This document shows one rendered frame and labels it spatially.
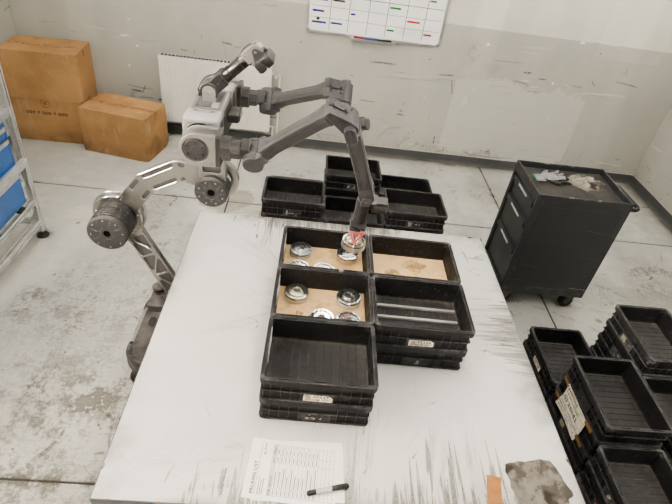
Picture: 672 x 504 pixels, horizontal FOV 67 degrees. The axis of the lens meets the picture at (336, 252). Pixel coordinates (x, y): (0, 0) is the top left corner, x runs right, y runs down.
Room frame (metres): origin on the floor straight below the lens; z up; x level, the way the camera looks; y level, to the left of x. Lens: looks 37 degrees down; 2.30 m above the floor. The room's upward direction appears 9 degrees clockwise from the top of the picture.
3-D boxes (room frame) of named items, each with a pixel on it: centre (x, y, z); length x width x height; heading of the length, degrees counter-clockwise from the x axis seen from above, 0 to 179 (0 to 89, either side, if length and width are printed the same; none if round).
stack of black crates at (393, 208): (2.92, -0.47, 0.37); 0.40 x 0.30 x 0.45; 96
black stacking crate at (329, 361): (1.22, 0.00, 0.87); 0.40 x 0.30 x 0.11; 95
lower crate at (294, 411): (1.22, 0.00, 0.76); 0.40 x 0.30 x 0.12; 95
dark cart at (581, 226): (2.96, -1.42, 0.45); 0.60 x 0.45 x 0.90; 96
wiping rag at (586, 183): (3.02, -1.53, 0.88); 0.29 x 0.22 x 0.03; 96
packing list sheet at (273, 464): (0.88, 0.02, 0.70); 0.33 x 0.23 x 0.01; 96
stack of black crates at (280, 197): (2.83, 0.33, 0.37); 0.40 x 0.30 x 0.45; 96
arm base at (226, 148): (1.62, 0.43, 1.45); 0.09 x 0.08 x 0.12; 6
